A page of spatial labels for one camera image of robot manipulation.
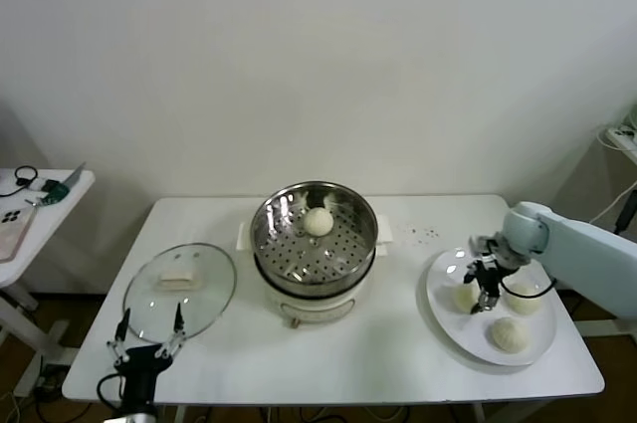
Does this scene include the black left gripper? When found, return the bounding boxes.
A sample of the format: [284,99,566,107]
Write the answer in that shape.
[106,302,186,407]

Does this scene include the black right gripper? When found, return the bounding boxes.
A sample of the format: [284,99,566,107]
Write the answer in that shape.
[464,253,517,315]

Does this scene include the white steamed baozi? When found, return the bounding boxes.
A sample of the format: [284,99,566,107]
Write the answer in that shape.
[486,317,530,355]
[505,282,542,316]
[451,285,478,315]
[303,207,333,238]

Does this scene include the glass lid with beige handle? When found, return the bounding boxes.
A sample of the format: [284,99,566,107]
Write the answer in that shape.
[122,242,239,339]

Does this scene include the perforated steel steamer basket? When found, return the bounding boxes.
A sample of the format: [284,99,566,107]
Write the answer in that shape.
[250,181,379,290]

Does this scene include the white round plate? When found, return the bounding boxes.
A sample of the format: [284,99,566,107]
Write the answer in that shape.
[425,245,557,368]

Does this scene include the scattered dark crumbs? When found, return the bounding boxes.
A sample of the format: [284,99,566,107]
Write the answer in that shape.
[397,226,442,245]

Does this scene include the black floor power strip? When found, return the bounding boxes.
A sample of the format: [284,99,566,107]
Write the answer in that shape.
[32,363,71,402]

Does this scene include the white side table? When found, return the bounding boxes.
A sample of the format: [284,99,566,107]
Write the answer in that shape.
[0,167,97,394]

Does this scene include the white electric cooker base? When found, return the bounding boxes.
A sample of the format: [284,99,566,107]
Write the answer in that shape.
[235,213,397,330]

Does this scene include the phone in clear case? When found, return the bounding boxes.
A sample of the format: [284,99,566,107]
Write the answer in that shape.
[0,206,39,265]

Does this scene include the green circuit board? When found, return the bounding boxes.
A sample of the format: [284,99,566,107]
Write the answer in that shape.
[42,181,69,203]

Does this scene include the grey angled metal plate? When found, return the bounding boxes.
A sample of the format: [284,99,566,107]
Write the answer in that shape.
[62,161,89,190]

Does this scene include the white power strip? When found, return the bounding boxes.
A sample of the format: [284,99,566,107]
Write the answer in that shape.
[605,126,637,143]

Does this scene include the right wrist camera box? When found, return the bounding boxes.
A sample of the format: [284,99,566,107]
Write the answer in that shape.
[467,234,499,258]

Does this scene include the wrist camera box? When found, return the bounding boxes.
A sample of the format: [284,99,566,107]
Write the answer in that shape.
[467,234,499,258]
[116,410,158,423]

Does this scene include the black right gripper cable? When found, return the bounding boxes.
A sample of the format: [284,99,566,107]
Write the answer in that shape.
[500,278,557,300]

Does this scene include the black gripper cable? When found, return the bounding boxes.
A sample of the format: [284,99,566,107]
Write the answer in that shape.
[97,373,125,407]
[500,278,557,300]

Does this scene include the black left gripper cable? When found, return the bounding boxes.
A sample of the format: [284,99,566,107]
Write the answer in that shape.
[97,373,125,407]

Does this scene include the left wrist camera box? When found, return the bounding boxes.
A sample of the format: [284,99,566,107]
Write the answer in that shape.
[116,410,158,423]

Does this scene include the black adapter with cable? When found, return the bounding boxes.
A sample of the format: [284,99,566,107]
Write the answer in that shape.
[614,191,636,235]

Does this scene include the white hanging cable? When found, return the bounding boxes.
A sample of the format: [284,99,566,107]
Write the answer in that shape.
[589,186,637,225]

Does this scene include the black looped cable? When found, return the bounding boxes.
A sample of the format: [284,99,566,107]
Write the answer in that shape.
[0,165,41,198]

